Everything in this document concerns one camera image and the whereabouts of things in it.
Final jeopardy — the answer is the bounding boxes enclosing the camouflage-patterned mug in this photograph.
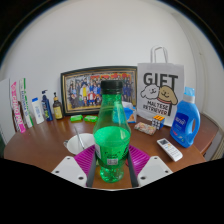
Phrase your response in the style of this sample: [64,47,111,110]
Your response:
[63,132,96,156]

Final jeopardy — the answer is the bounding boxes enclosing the dark blue pump bottle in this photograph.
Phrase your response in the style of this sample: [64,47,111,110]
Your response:
[40,89,54,122]

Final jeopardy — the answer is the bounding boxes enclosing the amber bottle with black cap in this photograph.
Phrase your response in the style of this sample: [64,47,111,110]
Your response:
[52,92,64,120]

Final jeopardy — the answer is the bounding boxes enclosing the framed group photo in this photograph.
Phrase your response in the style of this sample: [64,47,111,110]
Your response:
[60,65,138,117]

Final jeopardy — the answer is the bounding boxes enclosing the dark wooden side cabinet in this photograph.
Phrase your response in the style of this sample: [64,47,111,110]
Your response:
[193,113,221,156]

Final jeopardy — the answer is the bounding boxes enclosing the white paper gift bag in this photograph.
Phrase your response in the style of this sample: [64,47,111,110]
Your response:
[136,45,185,128]

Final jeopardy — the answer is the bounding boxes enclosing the green plastic drink bottle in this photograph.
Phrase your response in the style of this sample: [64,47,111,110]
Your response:
[92,79,132,184]

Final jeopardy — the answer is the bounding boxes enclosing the patterned snack packet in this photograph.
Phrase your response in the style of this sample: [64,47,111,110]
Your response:
[133,121,158,136]

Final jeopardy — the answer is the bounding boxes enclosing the blue detergent bottle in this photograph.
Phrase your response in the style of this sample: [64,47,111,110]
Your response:
[169,87,202,148]

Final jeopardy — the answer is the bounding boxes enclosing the white shampoo bottle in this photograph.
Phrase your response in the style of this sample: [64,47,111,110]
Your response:
[31,97,45,125]

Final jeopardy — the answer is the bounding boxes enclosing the small green box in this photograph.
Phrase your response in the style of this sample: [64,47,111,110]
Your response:
[83,114,99,123]
[69,114,84,123]

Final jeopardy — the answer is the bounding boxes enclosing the colourful puzzle cube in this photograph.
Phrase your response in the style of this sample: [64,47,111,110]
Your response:
[151,114,166,130]

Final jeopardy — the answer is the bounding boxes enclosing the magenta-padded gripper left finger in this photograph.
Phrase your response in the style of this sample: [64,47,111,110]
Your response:
[51,143,99,188]

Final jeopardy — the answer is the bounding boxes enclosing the white spoon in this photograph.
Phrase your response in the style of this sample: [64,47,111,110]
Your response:
[73,125,85,151]

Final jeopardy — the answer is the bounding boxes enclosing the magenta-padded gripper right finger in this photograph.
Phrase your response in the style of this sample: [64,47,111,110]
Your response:
[125,144,174,188]

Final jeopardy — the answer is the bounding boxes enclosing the blue tissue pack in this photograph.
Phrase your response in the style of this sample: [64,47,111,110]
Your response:
[113,100,138,124]

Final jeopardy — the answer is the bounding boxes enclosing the white remote control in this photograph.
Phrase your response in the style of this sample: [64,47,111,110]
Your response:
[156,137,184,163]

